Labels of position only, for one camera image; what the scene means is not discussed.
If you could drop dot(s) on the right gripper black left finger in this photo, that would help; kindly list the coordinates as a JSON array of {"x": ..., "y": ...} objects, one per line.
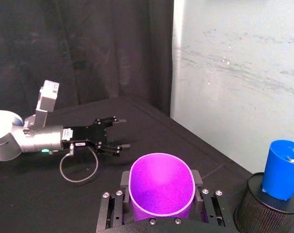
[{"x": 112, "y": 208}]

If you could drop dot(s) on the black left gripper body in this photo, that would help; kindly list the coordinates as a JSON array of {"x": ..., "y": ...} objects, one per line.
[{"x": 88, "y": 136}]

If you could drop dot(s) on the blue plastic cup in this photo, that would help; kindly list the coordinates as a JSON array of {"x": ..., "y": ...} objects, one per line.
[{"x": 278, "y": 174}]

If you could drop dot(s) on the black mesh container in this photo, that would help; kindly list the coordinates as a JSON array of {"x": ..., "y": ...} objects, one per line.
[{"x": 256, "y": 213}]

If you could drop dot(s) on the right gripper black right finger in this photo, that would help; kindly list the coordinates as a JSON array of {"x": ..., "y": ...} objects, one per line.
[{"x": 216, "y": 206}]

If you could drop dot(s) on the black table cloth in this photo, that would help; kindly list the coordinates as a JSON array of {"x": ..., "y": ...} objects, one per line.
[{"x": 39, "y": 201}]

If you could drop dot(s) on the purple plastic cup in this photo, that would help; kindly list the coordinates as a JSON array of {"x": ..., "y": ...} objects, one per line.
[{"x": 161, "y": 187}]

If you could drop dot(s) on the black curtain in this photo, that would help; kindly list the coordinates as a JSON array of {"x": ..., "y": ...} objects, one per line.
[{"x": 88, "y": 48}]

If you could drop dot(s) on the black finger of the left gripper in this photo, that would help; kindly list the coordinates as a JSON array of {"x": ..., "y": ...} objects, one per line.
[
  {"x": 111, "y": 119},
  {"x": 112, "y": 148}
]

